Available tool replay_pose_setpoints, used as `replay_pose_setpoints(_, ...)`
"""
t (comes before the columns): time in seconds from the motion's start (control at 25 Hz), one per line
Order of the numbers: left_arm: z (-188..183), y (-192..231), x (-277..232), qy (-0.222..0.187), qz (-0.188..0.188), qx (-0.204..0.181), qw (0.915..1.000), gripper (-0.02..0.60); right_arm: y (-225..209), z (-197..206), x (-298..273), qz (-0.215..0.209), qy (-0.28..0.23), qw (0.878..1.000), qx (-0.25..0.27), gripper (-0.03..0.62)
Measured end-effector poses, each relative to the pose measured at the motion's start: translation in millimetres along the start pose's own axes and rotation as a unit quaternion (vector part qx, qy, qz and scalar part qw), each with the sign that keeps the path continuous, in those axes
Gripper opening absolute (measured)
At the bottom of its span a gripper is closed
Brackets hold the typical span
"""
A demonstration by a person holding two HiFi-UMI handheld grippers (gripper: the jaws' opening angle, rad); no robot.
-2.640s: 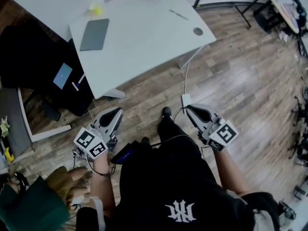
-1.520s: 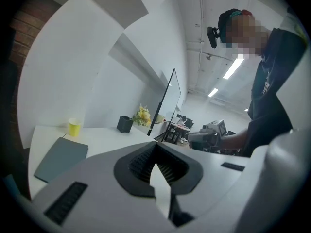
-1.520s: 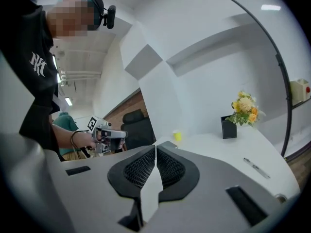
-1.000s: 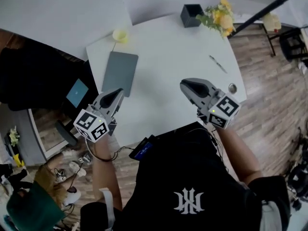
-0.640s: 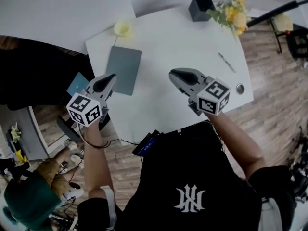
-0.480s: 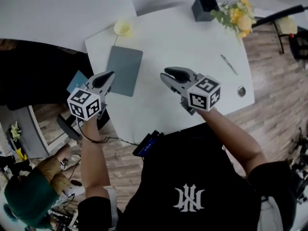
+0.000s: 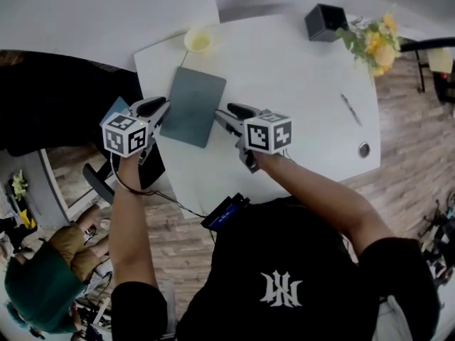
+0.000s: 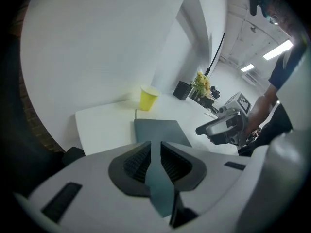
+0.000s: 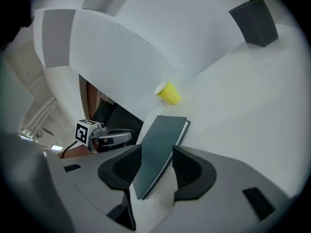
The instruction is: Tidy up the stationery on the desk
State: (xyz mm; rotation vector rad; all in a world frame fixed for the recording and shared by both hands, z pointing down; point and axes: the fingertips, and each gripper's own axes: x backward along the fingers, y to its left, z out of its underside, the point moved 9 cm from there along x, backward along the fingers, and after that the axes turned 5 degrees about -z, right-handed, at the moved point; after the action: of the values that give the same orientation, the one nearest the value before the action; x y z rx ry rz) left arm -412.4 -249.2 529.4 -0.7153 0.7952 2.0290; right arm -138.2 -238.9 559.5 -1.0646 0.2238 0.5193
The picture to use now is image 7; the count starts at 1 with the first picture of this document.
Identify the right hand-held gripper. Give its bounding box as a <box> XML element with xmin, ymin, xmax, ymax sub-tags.
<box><xmin>214</xmin><ymin>102</ymin><xmax>294</xmax><ymax>175</ymax></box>

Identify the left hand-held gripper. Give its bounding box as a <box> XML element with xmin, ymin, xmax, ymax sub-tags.
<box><xmin>99</xmin><ymin>96</ymin><xmax>172</xmax><ymax>166</ymax></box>

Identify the grey-green notebook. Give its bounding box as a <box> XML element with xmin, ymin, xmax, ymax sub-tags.
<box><xmin>159</xmin><ymin>50</ymin><xmax>228</xmax><ymax>150</ymax></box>

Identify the silver pen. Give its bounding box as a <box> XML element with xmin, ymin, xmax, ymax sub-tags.
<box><xmin>338</xmin><ymin>92</ymin><xmax>364</xmax><ymax>128</ymax></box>

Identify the black square pen holder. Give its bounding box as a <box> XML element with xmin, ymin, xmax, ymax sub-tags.
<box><xmin>304</xmin><ymin>2</ymin><xmax>350</xmax><ymax>43</ymax></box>

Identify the person's right forearm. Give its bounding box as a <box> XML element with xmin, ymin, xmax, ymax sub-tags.
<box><xmin>252</xmin><ymin>153</ymin><xmax>396</xmax><ymax>259</ymax></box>

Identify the person's left forearm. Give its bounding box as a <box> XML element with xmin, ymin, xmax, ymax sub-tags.
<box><xmin>107</xmin><ymin>153</ymin><xmax>160</xmax><ymax>291</ymax></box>

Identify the black office chair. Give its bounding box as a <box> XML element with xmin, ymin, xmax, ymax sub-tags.
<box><xmin>0</xmin><ymin>50</ymin><xmax>167</xmax><ymax>205</ymax></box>

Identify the blue folder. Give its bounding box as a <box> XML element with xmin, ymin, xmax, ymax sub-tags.
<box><xmin>105</xmin><ymin>95</ymin><xmax>131</xmax><ymax>121</ymax></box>

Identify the black wristband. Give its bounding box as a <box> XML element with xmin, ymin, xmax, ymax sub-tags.
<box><xmin>114</xmin><ymin>179</ymin><xmax>140</xmax><ymax>193</ymax></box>

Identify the black box with blue screen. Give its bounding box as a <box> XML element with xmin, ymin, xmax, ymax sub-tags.
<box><xmin>200</xmin><ymin>191</ymin><xmax>252</xmax><ymax>232</ymax></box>

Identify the person's black printed t-shirt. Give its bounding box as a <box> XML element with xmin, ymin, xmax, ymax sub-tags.
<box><xmin>111</xmin><ymin>194</ymin><xmax>444</xmax><ymax>341</ymax></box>

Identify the small pale flower bunch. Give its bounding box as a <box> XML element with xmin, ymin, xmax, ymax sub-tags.
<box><xmin>9</xmin><ymin>168</ymin><xmax>30</xmax><ymax>202</ymax></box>

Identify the yellow flower bouquet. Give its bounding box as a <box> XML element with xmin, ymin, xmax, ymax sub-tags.
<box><xmin>335</xmin><ymin>10</ymin><xmax>403</xmax><ymax>78</ymax></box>

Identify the small yellow object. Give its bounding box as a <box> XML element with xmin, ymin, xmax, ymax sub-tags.
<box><xmin>16</xmin><ymin>207</ymin><xmax>37</xmax><ymax>231</ymax></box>

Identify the cream coloured container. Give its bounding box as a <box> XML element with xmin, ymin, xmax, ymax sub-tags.
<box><xmin>426</xmin><ymin>46</ymin><xmax>454</xmax><ymax>74</ymax></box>

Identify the pile of assorted clutter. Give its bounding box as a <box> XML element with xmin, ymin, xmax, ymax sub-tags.
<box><xmin>70</xmin><ymin>261</ymin><xmax>120</xmax><ymax>341</ymax></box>

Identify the pile of black equipment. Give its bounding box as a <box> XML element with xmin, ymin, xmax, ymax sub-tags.
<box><xmin>418</xmin><ymin>189</ymin><xmax>455</xmax><ymax>288</ymax></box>

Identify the white waist pouch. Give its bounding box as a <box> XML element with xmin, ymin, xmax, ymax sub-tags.
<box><xmin>375</xmin><ymin>292</ymin><xmax>442</xmax><ymax>341</ymax></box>

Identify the black cable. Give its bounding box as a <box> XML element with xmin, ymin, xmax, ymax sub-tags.
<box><xmin>109</xmin><ymin>150</ymin><xmax>211</xmax><ymax>219</ymax></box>

